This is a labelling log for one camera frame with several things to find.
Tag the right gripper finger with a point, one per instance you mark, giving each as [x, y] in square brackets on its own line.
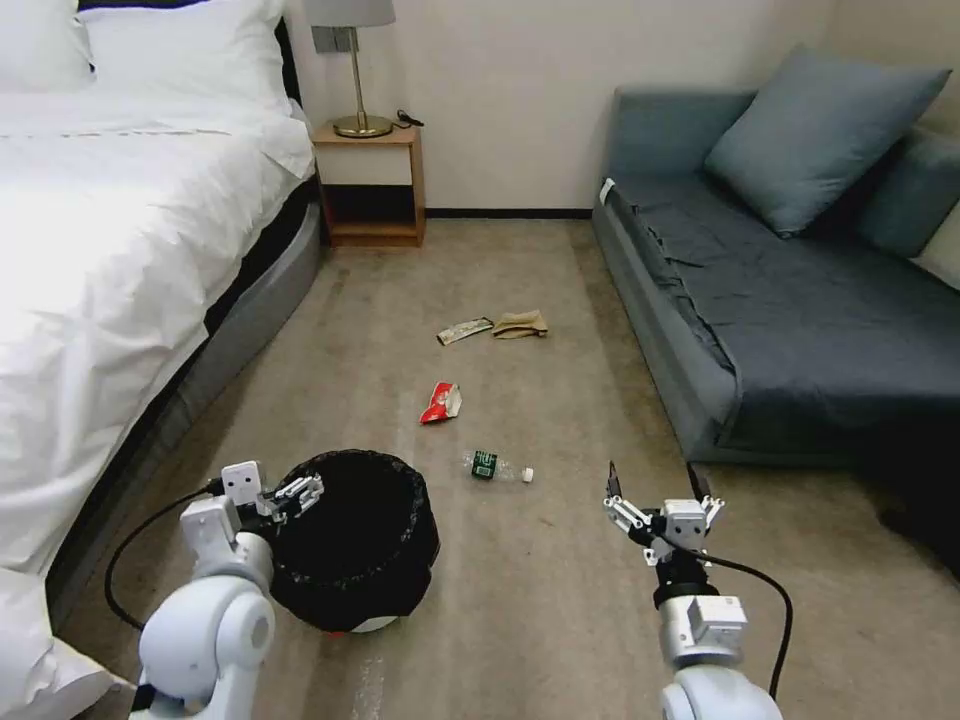
[628, 514]
[709, 510]

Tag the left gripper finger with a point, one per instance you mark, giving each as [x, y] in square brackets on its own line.
[304, 487]
[281, 514]

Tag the trash bin with black bag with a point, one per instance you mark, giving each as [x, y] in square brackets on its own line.
[352, 540]

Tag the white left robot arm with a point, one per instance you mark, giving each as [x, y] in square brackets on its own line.
[210, 637]

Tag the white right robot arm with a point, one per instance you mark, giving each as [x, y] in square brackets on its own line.
[701, 645]

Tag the clear plastic bottle green label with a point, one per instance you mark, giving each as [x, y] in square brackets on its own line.
[491, 466]

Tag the red crumpled snack wrapper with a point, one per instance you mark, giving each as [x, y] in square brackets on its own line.
[439, 405]

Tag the grey bed base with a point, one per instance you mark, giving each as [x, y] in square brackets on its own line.
[247, 315]

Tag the grey-blue sofa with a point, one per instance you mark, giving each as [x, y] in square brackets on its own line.
[660, 315]

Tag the dark grey sofa cover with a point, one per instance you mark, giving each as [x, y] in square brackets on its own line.
[810, 322]

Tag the crumpled brown paper napkin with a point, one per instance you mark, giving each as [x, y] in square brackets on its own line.
[521, 325]

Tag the white printed snack wrapper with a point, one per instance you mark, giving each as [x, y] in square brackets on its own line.
[465, 331]

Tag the white bed duvet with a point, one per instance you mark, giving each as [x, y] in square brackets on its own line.
[112, 262]

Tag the white sofa tag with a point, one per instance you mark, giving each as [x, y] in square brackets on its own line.
[607, 191]

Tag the white cushion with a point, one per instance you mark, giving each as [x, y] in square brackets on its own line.
[941, 259]

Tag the wooden nightstand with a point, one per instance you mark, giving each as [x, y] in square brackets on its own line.
[375, 150]

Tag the small blue cushion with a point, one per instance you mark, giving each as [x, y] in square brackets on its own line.
[915, 199]

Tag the large blue cushion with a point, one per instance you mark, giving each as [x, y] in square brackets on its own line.
[817, 135]

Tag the brass table lamp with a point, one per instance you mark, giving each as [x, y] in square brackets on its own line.
[360, 75]

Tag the black headboard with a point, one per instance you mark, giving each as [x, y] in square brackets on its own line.
[289, 67]

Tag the large white pillow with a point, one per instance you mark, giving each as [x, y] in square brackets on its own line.
[187, 52]

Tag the small white pillow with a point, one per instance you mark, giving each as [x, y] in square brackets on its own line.
[37, 41]

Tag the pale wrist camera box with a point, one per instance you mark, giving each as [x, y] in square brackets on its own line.
[686, 525]
[242, 481]

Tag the grey wall switch panel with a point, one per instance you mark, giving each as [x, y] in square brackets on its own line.
[330, 39]

